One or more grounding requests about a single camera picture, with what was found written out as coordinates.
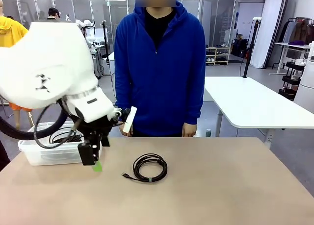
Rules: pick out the small white background robot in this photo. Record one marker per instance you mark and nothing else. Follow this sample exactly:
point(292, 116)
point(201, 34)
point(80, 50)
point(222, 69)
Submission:
point(89, 22)

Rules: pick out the black bags pile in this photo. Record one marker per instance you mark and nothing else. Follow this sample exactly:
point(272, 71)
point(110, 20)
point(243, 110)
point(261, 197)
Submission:
point(239, 47)

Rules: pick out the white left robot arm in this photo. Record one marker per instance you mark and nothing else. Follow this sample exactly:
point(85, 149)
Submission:
point(49, 63)

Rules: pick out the black light stand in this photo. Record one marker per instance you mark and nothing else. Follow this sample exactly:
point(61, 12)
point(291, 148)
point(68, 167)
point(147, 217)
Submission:
point(252, 43)

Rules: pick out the black utility cart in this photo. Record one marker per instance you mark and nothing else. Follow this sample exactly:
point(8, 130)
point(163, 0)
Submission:
point(293, 66)

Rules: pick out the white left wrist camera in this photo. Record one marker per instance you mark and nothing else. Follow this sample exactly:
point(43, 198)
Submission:
point(130, 119)

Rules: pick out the white background workbench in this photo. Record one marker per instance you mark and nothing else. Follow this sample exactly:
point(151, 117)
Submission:
point(96, 48)

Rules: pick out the person's left forearm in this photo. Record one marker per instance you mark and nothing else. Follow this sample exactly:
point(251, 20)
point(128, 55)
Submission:
point(195, 102)

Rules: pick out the small grey-green can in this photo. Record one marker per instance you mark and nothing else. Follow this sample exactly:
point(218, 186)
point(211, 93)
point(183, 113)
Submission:
point(208, 133)

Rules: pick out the white standing desk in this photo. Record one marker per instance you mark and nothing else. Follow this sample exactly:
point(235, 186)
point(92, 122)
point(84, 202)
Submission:
point(111, 56)

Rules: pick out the wooden shoe rack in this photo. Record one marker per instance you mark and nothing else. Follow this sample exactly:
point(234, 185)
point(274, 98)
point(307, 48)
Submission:
point(218, 54)

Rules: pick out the person in blue hoodie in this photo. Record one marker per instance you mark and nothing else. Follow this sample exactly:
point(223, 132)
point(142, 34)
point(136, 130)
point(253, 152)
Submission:
point(159, 87)

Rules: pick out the clear plastic storage container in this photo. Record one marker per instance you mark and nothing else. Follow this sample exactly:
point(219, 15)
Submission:
point(27, 151)

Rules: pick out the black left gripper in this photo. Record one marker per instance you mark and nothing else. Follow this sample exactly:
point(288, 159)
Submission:
point(94, 134)

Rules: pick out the white cylindrical pedestal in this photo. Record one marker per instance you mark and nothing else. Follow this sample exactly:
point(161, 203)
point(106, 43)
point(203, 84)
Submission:
point(306, 87)

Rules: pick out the purple cloth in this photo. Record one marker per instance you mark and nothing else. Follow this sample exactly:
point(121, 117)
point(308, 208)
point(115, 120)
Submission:
point(296, 42)

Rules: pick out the black camera tripod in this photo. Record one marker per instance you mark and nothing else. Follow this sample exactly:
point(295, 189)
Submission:
point(105, 38)

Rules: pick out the person's right hand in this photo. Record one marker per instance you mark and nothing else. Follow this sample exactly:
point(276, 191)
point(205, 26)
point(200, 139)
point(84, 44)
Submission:
point(121, 130)

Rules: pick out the black rounded object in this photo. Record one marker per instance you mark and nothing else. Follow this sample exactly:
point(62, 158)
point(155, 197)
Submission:
point(3, 156)

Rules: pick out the large white table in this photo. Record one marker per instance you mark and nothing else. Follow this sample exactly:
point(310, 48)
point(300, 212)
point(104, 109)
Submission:
point(245, 100)

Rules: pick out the person's left hand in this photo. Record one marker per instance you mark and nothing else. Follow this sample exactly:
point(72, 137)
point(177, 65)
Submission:
point(189, 130)

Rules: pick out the man in black jacket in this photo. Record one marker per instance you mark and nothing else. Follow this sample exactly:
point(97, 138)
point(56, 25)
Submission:
point(54, 13)

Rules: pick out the small white desk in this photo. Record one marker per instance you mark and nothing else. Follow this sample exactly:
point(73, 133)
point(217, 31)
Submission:
point(294, 46)

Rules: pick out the white folding screen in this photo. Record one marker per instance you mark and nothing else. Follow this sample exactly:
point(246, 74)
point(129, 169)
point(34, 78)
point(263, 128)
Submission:
point(265, 26)

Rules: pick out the white device on stand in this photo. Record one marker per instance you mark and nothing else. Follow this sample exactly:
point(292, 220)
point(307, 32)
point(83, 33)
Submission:
point(67, 17)

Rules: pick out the mannequin in yellow hoodie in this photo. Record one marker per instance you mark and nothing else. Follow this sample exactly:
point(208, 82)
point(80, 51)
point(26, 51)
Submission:
point(9, 33)

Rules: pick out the clothes rack with garments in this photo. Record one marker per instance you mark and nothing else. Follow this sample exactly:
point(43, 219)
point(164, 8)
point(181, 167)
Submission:
point(301, 31)

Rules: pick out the person's right forearm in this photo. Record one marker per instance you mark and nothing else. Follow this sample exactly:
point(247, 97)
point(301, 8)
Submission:
point(122, 100)

